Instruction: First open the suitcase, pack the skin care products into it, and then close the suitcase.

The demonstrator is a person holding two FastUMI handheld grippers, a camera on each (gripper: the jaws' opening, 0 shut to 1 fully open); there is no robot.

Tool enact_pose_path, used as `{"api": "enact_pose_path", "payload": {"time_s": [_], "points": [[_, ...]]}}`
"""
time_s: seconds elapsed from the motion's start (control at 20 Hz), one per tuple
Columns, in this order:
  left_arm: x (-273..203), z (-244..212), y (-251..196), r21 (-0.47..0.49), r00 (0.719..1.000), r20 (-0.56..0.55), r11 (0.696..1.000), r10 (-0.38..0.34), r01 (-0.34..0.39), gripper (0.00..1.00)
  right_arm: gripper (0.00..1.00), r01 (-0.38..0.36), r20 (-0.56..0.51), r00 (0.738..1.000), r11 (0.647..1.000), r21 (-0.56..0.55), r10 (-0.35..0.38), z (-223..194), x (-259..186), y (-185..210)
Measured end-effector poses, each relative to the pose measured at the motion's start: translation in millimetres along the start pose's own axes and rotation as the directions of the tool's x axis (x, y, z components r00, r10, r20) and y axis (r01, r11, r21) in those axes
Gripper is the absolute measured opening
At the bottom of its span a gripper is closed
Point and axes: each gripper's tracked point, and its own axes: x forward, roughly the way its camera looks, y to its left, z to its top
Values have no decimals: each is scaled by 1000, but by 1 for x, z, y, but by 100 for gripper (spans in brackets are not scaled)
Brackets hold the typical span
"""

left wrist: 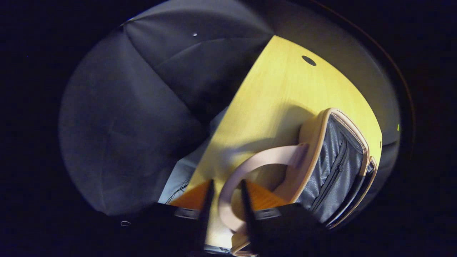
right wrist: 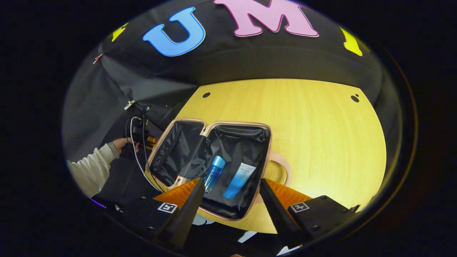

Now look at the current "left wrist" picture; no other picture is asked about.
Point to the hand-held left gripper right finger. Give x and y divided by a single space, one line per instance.
250 214

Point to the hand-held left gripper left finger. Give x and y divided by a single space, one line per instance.
206 214

